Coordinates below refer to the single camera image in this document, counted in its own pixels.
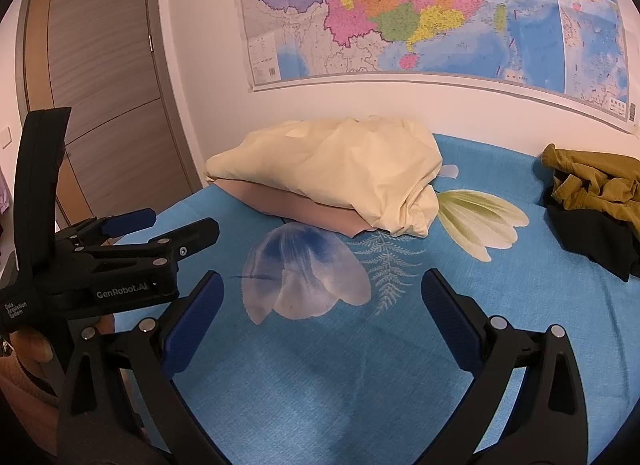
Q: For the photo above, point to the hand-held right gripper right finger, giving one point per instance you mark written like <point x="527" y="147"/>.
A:
<point x="447" y="317"/>

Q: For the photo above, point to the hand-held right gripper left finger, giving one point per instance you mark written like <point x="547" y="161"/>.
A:
<point x="197" y="317"/>

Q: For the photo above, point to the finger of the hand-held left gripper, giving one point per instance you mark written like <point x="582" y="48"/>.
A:
<point x="132" y="220"/>
<point x="195" y="235"/>

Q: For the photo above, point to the pink garment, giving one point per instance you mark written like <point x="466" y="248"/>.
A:
<point x="300" y="210"/>

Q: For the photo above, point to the cream garment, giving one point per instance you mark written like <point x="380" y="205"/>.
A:
<point x="340" y="170"/>

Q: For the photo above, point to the person's left forearm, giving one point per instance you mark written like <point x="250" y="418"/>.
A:
<point x="25" y="405"/>

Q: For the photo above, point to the person's left hand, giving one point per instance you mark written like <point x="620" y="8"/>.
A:
<point x="32" y="347"/>

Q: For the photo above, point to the blue floral bedsheet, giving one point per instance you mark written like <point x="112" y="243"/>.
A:
<point x="325" y="370"/>

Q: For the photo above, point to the wooden door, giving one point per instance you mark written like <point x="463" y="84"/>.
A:
<point x="110" y="70"/>

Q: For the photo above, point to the black garment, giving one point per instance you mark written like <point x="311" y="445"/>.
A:
<point x="590" y="240"/>

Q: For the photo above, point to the olive garment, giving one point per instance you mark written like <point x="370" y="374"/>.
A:
<point x="600" y="180"/>

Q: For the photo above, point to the white wall switch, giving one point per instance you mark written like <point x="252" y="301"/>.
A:
<point x="5" y="137"/>

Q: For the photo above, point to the colourful wall map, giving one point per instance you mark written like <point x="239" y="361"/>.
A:
<point x="425" y="10"/>

